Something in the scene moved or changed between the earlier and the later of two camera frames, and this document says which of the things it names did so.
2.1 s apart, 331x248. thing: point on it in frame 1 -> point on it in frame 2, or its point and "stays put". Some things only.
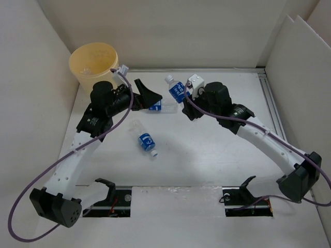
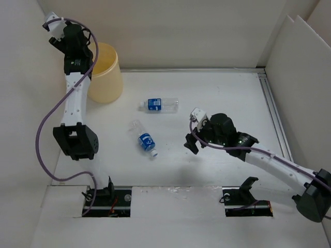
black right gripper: (187, 110) -> (190, 143)
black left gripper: (149, 97) -> (60, 44)
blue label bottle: (145, 140) stays put
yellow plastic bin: (92, 62) stays put
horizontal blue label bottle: (164, 106) stays put
